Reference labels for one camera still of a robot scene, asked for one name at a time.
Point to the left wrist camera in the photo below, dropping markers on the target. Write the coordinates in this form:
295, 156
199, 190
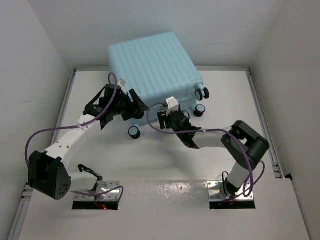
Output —
122, 84

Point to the metal base plate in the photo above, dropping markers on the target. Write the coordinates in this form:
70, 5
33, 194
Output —
107, 188
217, 194

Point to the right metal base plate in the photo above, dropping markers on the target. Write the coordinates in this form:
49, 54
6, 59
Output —
217, 194

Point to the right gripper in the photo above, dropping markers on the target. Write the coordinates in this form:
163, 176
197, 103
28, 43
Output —
163, 117

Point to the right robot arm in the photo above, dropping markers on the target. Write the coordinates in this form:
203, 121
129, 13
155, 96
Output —
246, 146

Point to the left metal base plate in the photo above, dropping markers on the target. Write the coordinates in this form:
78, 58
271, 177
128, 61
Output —
107, 188

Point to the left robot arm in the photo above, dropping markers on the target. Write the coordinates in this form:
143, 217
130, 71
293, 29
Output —
48, 169

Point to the light blue suitcase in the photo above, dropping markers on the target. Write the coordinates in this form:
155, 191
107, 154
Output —
157, 67

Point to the front left suitcase wheel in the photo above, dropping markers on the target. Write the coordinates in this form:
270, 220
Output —
134, 132

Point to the lid upper wheel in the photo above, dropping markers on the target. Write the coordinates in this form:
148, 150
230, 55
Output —
201, 94

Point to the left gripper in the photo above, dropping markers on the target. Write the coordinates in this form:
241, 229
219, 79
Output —
134, 107

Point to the suitcase wheel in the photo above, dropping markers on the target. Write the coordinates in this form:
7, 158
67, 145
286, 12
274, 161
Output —
199, 110
134, 132

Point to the rear left suitcase wheel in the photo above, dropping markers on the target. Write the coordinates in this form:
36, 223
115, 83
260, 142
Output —
199, 110

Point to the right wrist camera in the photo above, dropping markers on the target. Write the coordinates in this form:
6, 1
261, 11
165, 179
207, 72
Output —
172, 105

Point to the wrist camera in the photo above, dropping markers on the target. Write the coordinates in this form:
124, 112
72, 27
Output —
172, 105
122, 84

